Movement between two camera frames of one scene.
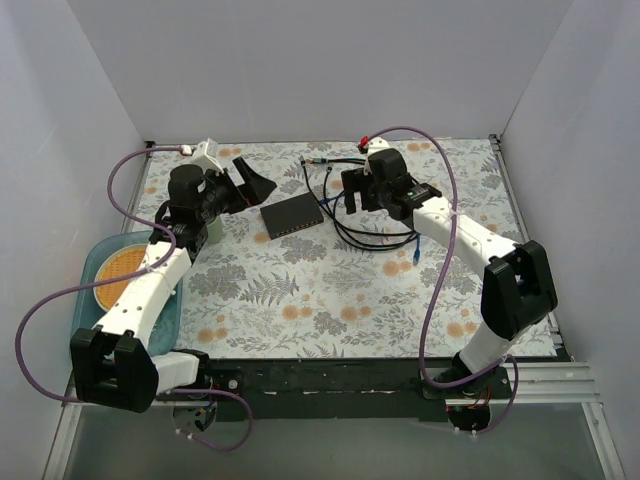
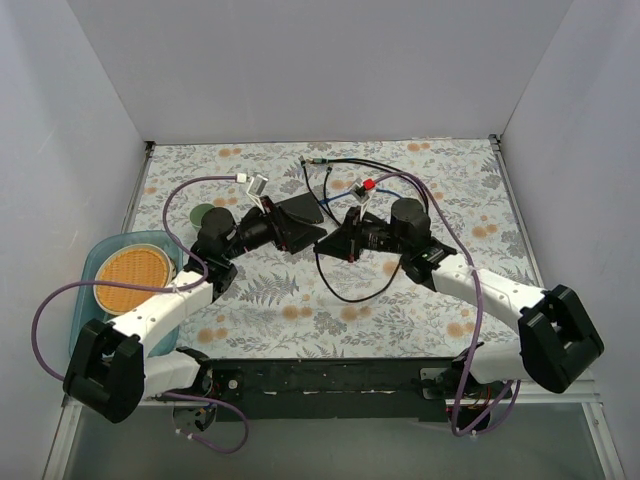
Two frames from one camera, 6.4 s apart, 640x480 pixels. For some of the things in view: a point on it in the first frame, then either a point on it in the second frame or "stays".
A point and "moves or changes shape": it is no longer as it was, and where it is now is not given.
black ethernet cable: [383, 245] moves or changes shape
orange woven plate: [120, 264] stays
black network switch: [292, 215] stays
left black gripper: [235, 185] to [276, 226]
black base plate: [349, 389] stays
